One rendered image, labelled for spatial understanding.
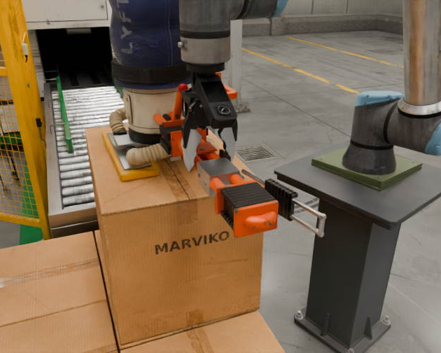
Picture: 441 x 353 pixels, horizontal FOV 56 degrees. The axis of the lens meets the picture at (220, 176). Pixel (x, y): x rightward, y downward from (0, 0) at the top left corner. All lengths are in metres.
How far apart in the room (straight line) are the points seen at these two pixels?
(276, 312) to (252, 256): 0.94
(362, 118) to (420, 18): 0.39
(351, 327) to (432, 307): 0.55
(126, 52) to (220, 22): 0.39
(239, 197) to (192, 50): 0.27
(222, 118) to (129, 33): 0.45
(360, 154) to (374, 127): 0.11
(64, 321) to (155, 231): 0.44
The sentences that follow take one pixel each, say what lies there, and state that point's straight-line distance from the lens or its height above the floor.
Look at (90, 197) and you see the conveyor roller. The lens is 1.90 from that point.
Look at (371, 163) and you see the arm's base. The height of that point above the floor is 0.82.
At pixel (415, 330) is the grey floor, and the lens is 2.14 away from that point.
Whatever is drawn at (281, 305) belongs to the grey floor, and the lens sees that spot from 2.09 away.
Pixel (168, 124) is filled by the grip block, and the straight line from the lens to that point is 0.99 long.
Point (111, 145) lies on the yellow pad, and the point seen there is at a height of 0.97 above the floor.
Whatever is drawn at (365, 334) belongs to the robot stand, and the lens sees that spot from 2.01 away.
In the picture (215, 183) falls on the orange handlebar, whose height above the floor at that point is 1.08.
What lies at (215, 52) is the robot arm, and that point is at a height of 1.29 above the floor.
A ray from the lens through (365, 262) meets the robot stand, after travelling 1.65.
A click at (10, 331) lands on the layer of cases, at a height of 0.54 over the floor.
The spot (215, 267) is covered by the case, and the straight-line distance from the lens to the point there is 1.11.
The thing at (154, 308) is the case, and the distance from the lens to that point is 1.14.
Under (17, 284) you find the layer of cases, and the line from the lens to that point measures 1.49.
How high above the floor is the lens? 1.41
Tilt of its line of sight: 26 degrees down
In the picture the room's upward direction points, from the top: straight up
